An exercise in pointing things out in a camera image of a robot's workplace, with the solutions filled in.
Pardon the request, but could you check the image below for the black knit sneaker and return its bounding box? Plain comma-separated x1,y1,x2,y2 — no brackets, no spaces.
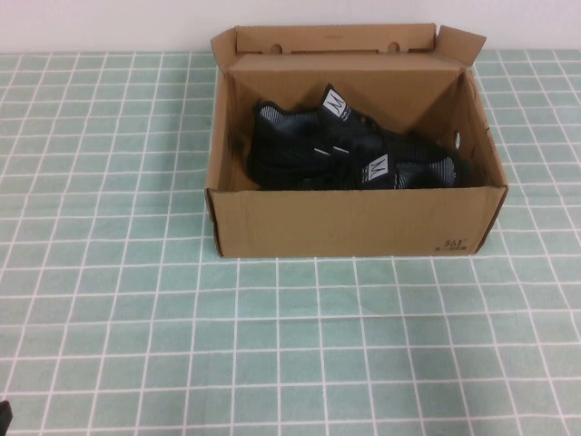
248,82,455,190
299,152,471,191

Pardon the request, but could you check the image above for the brown cardboard shoe box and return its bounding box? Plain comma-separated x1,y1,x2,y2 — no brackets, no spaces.
204,23,508,259

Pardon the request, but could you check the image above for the green white checked tablecloth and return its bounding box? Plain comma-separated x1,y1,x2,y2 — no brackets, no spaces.
0,48,581,436

